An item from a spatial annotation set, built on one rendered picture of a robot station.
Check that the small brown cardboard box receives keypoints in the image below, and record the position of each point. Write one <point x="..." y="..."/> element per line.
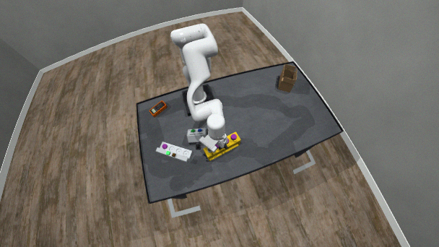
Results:
<point x="289" y="78"/>

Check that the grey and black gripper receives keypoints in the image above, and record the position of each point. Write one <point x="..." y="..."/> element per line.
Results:
<point x="222" y="144"/>

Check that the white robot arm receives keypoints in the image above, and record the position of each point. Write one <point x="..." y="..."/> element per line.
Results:
<point x="196" y="53"/>

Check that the orange pocket multimeter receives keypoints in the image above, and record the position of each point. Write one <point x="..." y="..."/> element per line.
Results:
<point x="158" y="108"/>

